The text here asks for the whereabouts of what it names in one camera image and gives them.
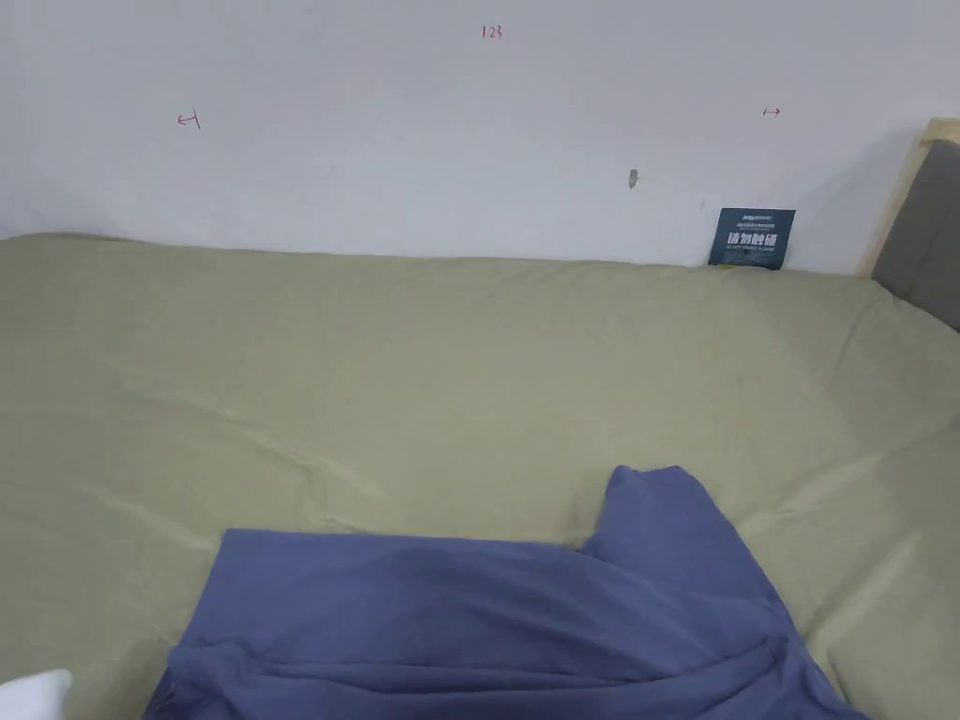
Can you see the bed with pale green sheet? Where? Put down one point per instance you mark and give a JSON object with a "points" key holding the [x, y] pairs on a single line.
{"points": [[375, 360]]}

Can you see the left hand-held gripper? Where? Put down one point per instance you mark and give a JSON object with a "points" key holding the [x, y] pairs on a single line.
{"points": [[34, 694]]}

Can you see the dark blue shirt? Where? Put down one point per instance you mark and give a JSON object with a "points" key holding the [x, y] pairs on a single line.
{"points": [[465, 622]]}

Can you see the grey padded headboard wooden frame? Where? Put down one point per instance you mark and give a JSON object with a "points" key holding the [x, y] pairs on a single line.
{"points": [[922, 232]]}

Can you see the dark blue printed card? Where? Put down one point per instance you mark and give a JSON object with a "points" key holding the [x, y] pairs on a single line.
{"points": [[751, 238]]}

